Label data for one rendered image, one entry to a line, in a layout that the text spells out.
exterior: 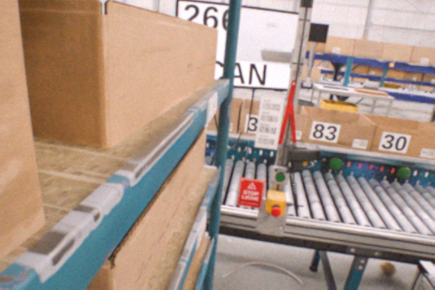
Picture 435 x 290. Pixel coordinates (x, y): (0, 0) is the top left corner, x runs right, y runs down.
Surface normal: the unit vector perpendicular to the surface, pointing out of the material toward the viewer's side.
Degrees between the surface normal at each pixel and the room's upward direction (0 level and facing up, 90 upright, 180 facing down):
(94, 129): 90
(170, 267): 0
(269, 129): 90
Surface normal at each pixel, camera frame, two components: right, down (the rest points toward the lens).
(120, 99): 0.98, 0.14
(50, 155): 0.08, -0.95
